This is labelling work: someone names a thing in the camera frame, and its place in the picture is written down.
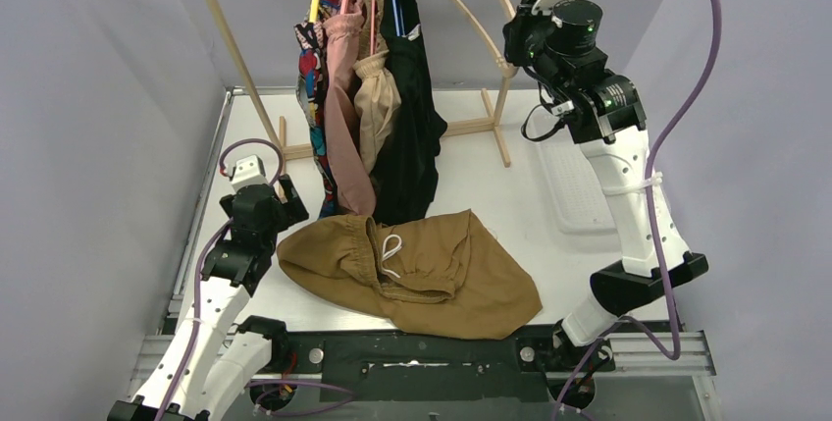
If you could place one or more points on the beige shorts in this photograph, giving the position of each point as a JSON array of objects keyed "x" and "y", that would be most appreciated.
[{"x": 377, "y": 99}]

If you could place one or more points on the pink shorts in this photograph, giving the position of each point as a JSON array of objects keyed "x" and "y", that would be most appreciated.
[{"x": 355, "y": 193}]

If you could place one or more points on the white plastic basket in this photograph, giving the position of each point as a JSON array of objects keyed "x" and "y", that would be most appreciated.
[{"x": 578, "y": 203}]

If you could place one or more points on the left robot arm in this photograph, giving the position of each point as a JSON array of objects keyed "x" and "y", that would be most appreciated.
[{"x": 212, "y": 356}]

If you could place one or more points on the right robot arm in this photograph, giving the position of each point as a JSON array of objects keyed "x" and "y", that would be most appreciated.
[{"x": 605, "y": 118}]

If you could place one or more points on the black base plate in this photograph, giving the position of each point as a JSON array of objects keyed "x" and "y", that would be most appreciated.
[{"x": 530, "y": 365}]

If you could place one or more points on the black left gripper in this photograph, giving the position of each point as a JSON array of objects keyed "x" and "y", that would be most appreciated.
[{"x": 289, "y": 208}]

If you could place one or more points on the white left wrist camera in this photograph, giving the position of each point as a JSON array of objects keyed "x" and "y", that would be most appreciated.
[{"x": 247, "y": 171}]

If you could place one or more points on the colourful comic print shorts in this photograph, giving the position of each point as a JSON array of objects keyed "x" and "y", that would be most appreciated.
[{"x": 311, "y": 94}]

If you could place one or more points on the black shorts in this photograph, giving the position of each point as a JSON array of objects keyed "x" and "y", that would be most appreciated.
[{"x": 406, "y": 171}]

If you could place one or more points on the tan brown shorts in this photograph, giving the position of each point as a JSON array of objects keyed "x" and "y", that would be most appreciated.
[{"x": 445, "y": 276}]

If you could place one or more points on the wooden clothes rack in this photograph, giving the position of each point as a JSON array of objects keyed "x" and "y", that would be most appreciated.
[{"x": 494, "y": 106}]

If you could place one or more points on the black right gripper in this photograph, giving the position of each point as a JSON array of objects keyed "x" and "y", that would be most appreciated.
[{"x": 517, "y": 29}]

